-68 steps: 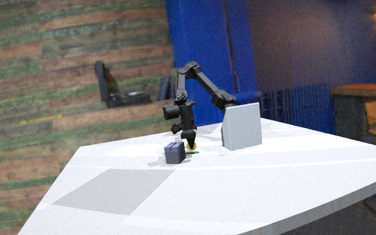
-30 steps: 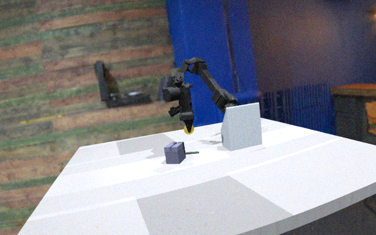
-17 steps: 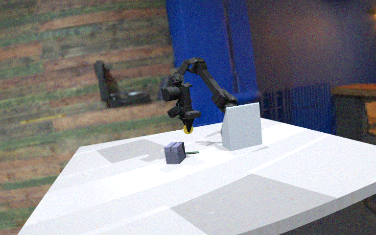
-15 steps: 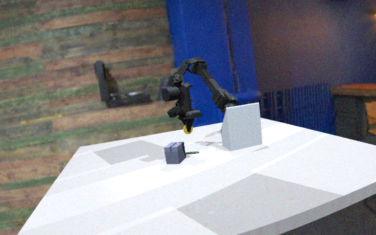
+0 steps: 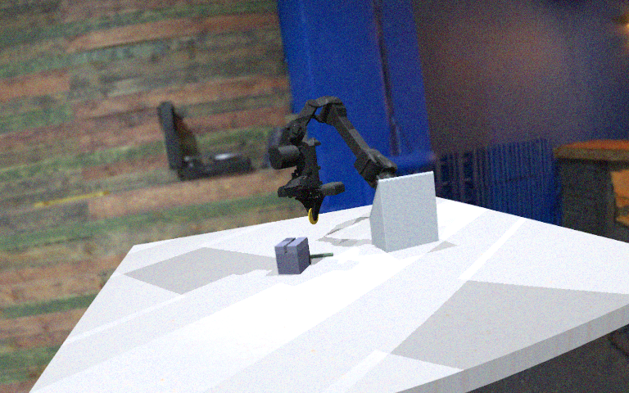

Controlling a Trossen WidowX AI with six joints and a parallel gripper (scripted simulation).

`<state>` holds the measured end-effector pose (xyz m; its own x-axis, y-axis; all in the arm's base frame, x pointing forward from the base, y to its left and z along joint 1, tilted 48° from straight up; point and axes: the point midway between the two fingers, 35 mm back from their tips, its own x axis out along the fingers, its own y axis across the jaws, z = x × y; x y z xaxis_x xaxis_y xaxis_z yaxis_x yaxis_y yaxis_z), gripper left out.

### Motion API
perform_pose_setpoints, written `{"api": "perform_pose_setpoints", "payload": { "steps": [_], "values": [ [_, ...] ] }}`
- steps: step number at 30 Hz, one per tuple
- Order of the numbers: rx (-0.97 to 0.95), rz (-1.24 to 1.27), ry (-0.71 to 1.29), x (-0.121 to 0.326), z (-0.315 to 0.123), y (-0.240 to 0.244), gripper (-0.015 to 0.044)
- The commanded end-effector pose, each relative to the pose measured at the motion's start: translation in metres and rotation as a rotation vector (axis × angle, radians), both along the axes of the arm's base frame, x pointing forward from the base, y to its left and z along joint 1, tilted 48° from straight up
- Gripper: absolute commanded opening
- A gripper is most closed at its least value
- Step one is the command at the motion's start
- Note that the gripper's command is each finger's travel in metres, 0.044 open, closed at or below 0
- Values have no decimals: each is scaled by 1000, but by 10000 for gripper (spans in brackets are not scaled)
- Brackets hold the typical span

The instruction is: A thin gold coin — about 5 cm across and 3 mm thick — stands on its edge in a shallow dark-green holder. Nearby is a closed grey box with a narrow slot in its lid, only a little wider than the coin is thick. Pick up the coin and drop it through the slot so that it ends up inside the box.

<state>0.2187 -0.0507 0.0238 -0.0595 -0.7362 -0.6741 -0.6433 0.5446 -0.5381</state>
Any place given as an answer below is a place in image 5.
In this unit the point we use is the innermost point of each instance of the gold coin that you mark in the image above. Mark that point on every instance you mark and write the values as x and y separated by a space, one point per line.
311 217

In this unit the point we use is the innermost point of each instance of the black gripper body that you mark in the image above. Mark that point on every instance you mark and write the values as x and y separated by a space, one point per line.
328 189

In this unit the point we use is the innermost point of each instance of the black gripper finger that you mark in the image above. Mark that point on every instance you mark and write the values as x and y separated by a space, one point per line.
316 202
305 201

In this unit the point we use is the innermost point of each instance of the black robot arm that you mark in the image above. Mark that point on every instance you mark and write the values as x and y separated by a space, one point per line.
371 164

